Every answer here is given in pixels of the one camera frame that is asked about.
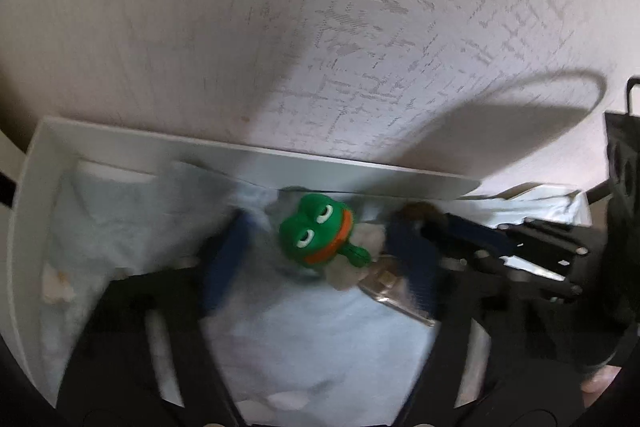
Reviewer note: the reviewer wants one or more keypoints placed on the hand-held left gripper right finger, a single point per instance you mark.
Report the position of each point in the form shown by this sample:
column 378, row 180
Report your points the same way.
column 415, row 267

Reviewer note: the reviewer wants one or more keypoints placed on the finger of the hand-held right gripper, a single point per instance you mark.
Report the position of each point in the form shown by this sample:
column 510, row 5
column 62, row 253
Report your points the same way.
column 525, row 272
column 475, row 234

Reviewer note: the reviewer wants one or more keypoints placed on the light blue floral blanket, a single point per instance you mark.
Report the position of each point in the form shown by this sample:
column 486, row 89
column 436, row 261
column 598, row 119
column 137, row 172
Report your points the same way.
column 310, row 347

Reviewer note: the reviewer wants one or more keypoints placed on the person's right hand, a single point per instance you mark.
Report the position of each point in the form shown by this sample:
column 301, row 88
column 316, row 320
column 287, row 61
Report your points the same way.
column 602, row 382

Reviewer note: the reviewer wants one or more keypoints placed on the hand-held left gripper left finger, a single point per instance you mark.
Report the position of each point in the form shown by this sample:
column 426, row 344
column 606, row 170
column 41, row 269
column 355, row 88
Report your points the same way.
column 220, row 267

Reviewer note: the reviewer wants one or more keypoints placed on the green frog hair clip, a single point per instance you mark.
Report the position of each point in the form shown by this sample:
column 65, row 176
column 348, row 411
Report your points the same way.
column 310, row 232

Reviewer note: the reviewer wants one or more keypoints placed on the clear plastic storage container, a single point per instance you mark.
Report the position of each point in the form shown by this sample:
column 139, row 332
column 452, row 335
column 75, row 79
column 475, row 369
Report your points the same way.
column 150, row 147

